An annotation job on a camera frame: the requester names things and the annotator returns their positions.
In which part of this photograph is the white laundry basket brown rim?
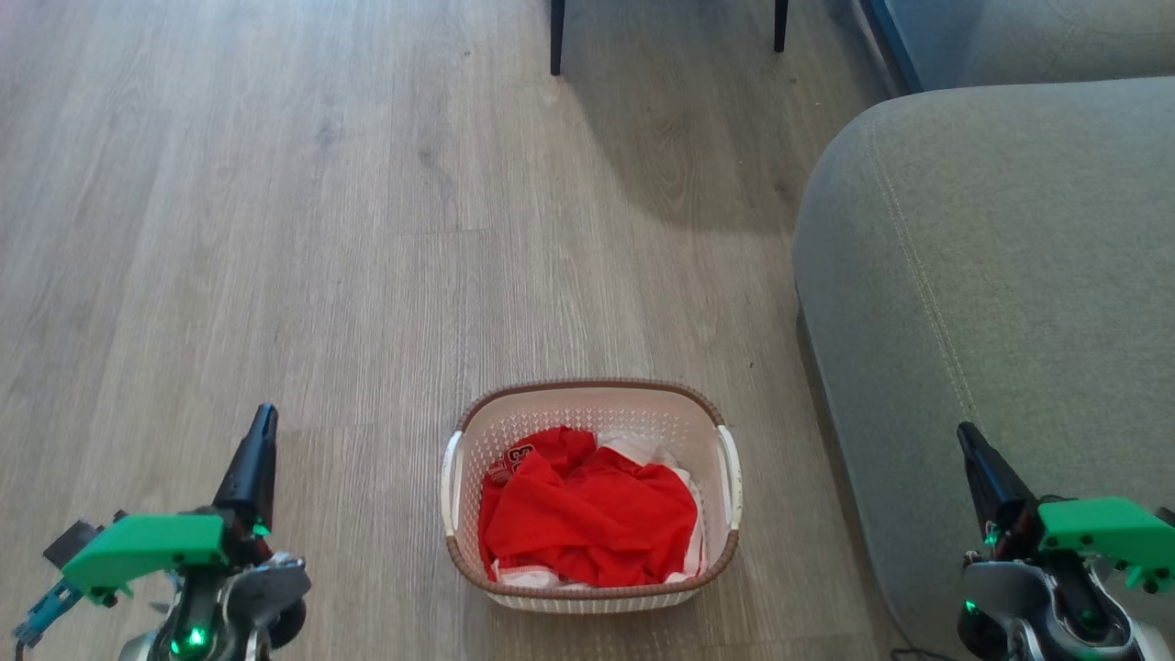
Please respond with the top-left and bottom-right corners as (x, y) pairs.
(439, 378), (743, 614)

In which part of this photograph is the dark blue sofa edge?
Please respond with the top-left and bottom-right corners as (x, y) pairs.
(861, 0), (923, 95)

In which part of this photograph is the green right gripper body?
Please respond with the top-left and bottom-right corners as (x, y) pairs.
(1037, 497), (1175, 594)

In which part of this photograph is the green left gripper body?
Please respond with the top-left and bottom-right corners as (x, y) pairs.
(61, 513), (273, 608)

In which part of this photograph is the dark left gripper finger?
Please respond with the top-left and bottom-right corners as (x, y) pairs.
(248, 403), (279, 538)
(213, 403), (269, 532)

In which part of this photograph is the red shirt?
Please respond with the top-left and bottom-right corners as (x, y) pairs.
(477, 426), (699, 588)

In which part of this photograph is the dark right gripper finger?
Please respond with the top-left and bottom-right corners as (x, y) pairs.
(964, 422), (1041, 534)
(957, 422), (1012, 543)

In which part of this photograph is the white garment red trim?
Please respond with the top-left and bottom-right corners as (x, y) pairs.
(493, 434), (708, 588)

